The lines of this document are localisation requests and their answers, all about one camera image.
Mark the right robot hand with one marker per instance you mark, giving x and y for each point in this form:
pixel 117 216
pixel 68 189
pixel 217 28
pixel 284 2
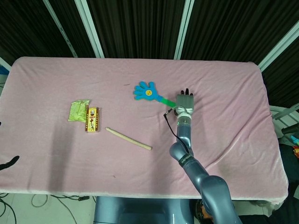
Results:
pixel 185 101

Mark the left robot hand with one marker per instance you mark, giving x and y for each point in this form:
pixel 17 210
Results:
pixel 8 162

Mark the blue hand clapper toy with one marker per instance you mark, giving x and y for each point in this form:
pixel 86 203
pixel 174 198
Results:
pixel 149 93

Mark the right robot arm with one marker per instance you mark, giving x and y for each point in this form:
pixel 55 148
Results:
pixel 198 163

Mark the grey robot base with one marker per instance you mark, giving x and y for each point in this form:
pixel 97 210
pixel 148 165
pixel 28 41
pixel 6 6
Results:
pixel 142 211

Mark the beige wooden stick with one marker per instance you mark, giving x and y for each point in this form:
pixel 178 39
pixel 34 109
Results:
pixel 128 138

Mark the pink table cloth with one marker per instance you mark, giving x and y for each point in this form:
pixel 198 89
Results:
pixel 93 151

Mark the green snack packet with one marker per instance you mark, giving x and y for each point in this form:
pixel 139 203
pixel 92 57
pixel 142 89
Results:
pixel 78 110

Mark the yellow red card box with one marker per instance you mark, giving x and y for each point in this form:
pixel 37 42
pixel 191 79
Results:
pixel 93 120

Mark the white metal rack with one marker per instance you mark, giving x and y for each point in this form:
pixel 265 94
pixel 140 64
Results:
pixel 283 114

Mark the orange snack bag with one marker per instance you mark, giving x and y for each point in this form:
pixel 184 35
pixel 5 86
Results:
pixel 203 210

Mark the white partition frame post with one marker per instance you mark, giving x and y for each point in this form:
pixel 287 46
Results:
pixel 90 28
pixel 279 51
pixel 60 28
pixel 184 29

